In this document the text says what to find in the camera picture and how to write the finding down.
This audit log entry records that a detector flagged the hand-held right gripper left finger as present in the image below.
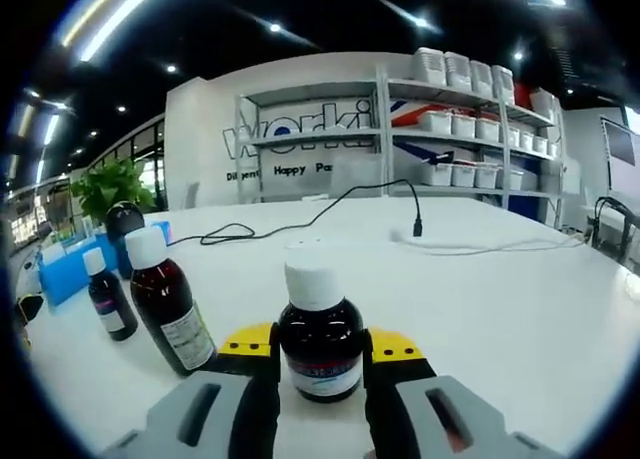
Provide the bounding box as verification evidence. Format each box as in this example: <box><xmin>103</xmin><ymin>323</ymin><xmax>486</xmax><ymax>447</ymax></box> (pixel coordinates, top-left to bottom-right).
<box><xmin>102</xmin><ymin>321</ymin><xmax>280</xmax><ymax>459</ymax></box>

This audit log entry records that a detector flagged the small blue white carton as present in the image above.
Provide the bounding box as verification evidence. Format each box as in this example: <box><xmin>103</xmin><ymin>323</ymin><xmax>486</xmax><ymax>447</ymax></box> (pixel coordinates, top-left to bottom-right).
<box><xmin>144</xmin><ymin>218</ymin><xmax>174</xmax><ymax>248</ymax></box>

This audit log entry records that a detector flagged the group of white storage boxes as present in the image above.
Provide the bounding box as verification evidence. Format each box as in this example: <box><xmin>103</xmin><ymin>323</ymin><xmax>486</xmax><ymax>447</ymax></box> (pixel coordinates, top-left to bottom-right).
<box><xmin>412</xmin><ymin>47</ymin><xmax>564</xmax><ymax>190</ymax></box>

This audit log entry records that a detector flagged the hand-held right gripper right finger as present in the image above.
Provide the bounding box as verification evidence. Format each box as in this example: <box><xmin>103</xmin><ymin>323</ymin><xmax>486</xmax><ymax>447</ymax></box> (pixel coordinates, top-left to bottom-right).
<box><xmin>363</xmin><ymin>327</ymin><xmax>564</xmax><ymax>459</ymax></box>

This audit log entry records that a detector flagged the white cable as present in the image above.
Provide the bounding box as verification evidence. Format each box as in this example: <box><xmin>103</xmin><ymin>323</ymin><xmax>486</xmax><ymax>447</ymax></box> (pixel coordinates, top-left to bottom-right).
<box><xmin>392</xmin><ymin>227</ymin><xmax>589</xmax><ymax>256</ymax></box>

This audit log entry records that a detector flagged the small brown medicine bottle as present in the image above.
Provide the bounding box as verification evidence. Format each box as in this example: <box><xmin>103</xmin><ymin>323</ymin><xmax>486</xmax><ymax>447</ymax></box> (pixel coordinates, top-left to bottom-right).
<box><xmin>278</xmin><ymin>261</ymin><xmax>365</xmax><ymax>404</ymax></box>

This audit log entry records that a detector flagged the black round barcode scanner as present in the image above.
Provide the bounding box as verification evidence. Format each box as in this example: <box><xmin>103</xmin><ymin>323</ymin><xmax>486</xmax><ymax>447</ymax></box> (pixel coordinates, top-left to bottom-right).
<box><xmin>105</xmin><ymin>202</ymin><xmax>146</xmax><ymax>245</ymax></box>

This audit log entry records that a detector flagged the tall green-label medicine bottle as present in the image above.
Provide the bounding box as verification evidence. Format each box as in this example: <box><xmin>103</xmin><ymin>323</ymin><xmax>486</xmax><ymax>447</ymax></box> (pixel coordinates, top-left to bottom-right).
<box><xmin>124</xmin><ymin>227</ymin><xmax>217</xmax><ymax>378</ymax></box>

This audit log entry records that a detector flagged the green potted plant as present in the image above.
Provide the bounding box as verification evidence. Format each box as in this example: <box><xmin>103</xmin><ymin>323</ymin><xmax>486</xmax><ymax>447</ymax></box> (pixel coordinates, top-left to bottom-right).
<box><xmin>72</xmin><ymin>158</ymin><xmax>156</xmax><ymax>225</ymax></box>

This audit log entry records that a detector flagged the small display screen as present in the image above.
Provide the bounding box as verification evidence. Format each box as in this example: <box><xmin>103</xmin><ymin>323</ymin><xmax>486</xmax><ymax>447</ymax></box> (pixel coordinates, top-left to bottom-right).
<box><xmin>602</xmin><ymin>118</ymin><xmax>637</xmax><ymax>168</ymax></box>

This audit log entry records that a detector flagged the wide brown medicine bottle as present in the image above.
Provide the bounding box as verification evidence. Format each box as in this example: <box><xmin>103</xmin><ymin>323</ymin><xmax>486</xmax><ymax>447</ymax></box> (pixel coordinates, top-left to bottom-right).
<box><xmin>83</xmin><ymin>247</ymin><xmax>139</xmax><ymax>342</ymax></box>

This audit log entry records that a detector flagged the black stand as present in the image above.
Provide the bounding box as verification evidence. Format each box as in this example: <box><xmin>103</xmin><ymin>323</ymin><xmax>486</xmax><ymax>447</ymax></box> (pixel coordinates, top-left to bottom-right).
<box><xmin>587</xmin><ymin>196</ymin><xmax>627</xmax><ymax>260</ymax></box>

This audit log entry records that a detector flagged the blue plastic bin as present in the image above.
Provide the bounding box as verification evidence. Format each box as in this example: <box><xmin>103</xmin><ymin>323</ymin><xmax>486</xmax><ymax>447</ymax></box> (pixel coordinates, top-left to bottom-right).
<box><xmin>38</xmin><ymin>231</ymin><xmax>134</xmax><ymax>308</ymax></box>

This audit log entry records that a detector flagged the black cable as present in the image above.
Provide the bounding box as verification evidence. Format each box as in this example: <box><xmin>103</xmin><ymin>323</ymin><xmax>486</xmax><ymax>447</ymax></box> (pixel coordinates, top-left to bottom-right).
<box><xmin>172</xmin><ymin>178</ymin><xmax>426</xmax><ymax>246</ymax></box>

